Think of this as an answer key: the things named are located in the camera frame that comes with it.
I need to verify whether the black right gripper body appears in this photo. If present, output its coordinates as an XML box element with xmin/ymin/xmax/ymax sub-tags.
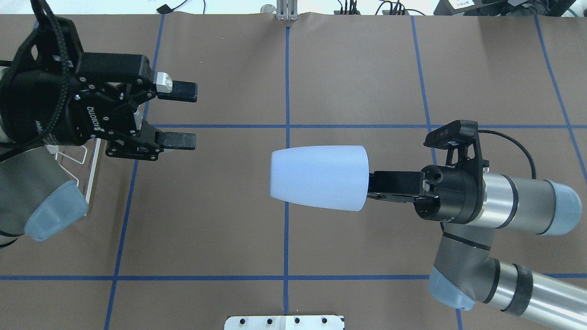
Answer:
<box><xmin>414</xmin><ymin>165</ymin><xmax>483</xmax><ymax>224</ymax></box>

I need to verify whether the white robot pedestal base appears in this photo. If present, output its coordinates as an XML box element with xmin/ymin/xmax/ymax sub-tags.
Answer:
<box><xmin>224</xmin><ymin>315</ymin><xmax>346</xmax><ymax>330</ymax></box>

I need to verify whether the aluminium frame post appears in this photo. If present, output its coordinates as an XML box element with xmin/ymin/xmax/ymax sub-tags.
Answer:
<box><xmin>275</xmin><ymin>0</ymin><xmax>299</xmax><ymax>21</ymax></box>

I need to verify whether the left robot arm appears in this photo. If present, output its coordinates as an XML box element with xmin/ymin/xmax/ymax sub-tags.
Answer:
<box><xmin>1</xmin><ymin>52</ymin><xmax>198</xmax><ymax>247</ymax></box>

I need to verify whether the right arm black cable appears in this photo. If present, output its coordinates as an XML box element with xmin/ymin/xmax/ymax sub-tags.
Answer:
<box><xmin>477</xmin><ymin>130</ymin><xmax>537</xmax><ymax>180</ymax></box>

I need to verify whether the small black device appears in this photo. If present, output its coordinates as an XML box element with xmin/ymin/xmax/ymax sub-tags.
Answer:
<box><xmin>156</xmin><ymin>4</ymin><xmax>174</xmax><ymax>15</ymax></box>

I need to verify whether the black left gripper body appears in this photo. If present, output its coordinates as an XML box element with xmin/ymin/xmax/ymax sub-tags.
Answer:
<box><xmin>1</xmin><ymin>52</ymin><xmax>159</xmax><ymax>161</ymax></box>

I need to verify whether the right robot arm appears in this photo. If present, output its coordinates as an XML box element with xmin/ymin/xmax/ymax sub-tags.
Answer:
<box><xmin>367</xmin><ymin>165</ymin><xmax>586</xmax><ymax>330</ymax></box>

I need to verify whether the light blue plastic cup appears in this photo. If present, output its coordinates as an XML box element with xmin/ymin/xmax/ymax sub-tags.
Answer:
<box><xmin>270</xmin><ymin>145</ymin><xmax>369</xmax><ymax>212</ymax></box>

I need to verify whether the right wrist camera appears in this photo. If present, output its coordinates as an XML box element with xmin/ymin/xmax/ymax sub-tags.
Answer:
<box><xmin>423</xmin><ymin>121</ymin><xmax>490</xmax><ymax>169</ymax></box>

